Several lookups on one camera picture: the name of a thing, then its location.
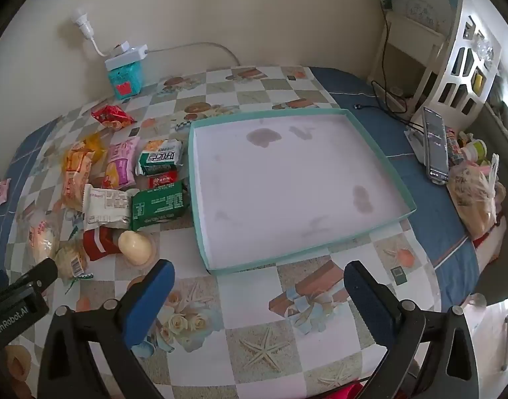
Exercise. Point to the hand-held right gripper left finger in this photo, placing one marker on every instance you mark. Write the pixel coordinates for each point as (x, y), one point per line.
(152, 303)

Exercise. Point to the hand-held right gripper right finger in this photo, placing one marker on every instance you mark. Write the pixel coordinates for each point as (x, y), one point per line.
(368, 307)

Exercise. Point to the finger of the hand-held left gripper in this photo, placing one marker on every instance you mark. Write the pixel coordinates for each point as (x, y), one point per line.
(40, 272)

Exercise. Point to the clear round pastry packet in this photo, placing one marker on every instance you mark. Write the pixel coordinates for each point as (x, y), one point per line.
(71, 262)

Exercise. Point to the clear steamed cake packet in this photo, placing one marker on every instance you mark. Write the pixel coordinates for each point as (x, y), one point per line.
(44, 239)

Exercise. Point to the pale yellow jelly cup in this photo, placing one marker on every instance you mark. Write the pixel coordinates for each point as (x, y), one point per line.
(134, 247)

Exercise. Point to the dark red snack packet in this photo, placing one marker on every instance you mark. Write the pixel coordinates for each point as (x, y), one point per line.
(98, 245)

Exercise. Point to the dark green snack packet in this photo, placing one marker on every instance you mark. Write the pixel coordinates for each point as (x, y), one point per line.
(160, 205)

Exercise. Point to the orange snack packet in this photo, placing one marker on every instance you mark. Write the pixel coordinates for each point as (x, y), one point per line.
(76, 174)

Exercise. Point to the small red snack packet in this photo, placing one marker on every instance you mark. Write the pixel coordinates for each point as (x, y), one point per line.
(162, 180)

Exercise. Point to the pink snack packet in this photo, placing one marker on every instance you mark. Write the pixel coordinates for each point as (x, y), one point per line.
(119, 162)

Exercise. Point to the yellow bread packet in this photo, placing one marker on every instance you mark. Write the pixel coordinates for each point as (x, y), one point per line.
(94, 145)

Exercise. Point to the green and white snack packet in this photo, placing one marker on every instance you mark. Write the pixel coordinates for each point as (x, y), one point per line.
(158, 157)

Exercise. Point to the teal shallow cardboard tray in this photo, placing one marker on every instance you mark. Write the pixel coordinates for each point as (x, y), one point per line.
(278, 174)

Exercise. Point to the light pink packet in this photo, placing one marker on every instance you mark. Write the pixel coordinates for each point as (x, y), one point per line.
(4, 191)

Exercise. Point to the beige plastic bag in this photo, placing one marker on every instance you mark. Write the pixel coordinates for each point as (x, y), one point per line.
(474, 199)

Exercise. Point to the white phone stand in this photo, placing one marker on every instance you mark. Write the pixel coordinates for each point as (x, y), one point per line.
(416, 143)

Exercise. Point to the black smartphone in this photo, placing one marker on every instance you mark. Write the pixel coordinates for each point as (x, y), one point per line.
(436, 145)

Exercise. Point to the stack of patterned tape rolls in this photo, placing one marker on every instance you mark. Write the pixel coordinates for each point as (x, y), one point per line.
(454, 145)

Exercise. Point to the small green and white bottle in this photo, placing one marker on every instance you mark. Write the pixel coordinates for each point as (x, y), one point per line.
(476, 148)

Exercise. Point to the teal box with red label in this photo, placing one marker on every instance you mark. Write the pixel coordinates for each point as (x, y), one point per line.
(125, 81)

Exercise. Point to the white power strip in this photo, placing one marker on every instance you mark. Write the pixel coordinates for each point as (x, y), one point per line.
(127, 59)

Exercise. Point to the white lattice shelf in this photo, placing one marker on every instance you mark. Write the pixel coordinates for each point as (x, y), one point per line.
(465, 70)

